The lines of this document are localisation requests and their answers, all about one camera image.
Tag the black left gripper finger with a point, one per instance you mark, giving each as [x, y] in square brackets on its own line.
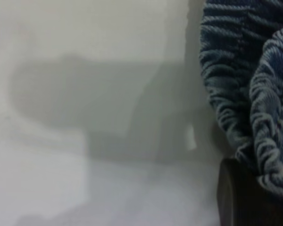
[240, 204]

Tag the blue denim pants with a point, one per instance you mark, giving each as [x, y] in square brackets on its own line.
[226, 58]

